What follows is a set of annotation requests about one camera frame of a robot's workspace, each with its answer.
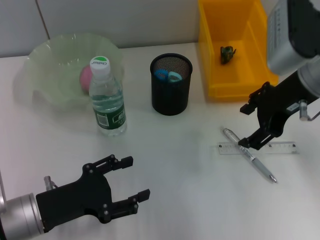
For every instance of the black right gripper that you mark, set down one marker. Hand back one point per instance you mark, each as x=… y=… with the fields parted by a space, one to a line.
x=280 y=100

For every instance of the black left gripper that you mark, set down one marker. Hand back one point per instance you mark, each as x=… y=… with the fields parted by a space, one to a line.
x=75 y=200

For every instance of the clear plastic ruler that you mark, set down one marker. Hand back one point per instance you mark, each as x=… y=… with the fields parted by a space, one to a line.
x=282 y=147

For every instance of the silver ballpoint pen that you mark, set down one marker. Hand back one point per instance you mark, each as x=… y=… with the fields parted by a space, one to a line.
x=260 y=165

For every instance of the clear bottle green label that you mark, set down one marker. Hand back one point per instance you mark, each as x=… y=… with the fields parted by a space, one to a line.
x=110 y=112

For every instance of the blue teal scissors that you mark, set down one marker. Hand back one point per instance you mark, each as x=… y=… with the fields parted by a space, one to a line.
x=162 y=74

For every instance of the pink peach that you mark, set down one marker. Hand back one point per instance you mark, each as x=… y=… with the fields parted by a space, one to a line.
x=85 y=78

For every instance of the black mesh pen holder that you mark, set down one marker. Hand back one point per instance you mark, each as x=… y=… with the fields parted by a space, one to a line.
x=170 y=100

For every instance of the pale green glass fruit bowl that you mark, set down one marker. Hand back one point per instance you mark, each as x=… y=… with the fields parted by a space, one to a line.
x=55 y=65

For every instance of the yellow plastic bin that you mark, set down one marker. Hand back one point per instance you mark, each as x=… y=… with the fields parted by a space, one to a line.
x=225 y=82

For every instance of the left gripper silver plug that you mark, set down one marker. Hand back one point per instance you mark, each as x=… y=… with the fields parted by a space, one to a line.
x=48 y=182

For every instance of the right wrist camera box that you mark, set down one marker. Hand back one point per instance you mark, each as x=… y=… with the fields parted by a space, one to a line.
x=282 y=42

